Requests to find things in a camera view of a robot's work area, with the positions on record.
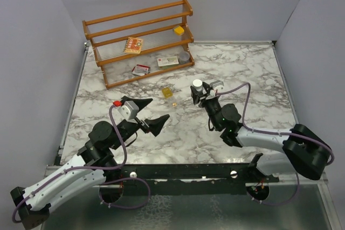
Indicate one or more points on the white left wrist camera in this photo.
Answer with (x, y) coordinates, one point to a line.
(127, 109)

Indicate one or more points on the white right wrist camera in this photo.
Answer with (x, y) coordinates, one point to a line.
(216, 87)

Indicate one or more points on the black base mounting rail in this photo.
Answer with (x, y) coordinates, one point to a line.
(184, 179)

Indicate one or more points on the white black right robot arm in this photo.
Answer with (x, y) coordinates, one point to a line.
(297, 150)

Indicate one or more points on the white pill bottle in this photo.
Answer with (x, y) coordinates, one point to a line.
(198, 85)

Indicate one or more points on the red white staple box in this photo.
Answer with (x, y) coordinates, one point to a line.
(140, 70)

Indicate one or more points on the orange spiral notebook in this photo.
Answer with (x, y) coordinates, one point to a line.
(133, 45)

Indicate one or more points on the yellow sticky note block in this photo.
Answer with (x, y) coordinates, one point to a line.
(178, 30)

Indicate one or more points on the orange wooden shelf rack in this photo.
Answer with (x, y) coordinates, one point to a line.
(167, 31)

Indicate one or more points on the green stapler box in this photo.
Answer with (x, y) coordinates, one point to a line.
(167, 62)

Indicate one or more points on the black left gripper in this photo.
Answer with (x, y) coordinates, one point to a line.
(155, 125)

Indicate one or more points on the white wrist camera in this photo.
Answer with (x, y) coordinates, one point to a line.
(216, 87)
(127, 109)

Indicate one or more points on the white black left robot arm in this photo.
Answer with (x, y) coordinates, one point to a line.
(94, 164)

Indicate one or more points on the yellow clear pill organizer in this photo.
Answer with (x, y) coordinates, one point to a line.
(170, 97)

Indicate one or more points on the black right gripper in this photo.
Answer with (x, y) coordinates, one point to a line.
(197, 95)

